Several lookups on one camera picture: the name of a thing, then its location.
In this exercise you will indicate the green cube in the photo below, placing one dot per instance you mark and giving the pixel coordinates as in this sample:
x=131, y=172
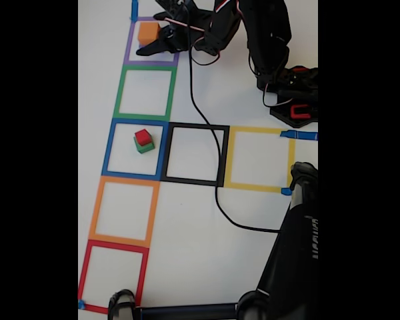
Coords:
x=145, y=148

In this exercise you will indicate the long blue tape strip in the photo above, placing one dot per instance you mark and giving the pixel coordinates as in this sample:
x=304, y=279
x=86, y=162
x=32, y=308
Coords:
x=303, y=135

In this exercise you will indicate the red square frame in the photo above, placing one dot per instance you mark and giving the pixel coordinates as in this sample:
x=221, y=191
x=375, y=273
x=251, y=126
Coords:
x=83, y=276

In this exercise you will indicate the black tripod stand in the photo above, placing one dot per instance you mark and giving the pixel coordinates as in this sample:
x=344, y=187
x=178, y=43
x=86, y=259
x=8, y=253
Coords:
x=286, y=266

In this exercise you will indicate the small blue tape piece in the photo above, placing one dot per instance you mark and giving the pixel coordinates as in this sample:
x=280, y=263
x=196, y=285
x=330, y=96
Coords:
x=81, y=304
x=286, y=191

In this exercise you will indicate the twisted blue tape strip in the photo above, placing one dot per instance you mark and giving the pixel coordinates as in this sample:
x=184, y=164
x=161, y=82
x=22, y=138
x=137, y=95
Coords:
x=134, y=10

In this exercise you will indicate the small red cube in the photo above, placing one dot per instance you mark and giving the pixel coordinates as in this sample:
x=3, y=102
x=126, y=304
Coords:
x=142, y=136

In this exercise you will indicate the orange cube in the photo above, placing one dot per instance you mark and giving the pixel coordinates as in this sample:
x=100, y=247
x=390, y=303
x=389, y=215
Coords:
x=148, y=33

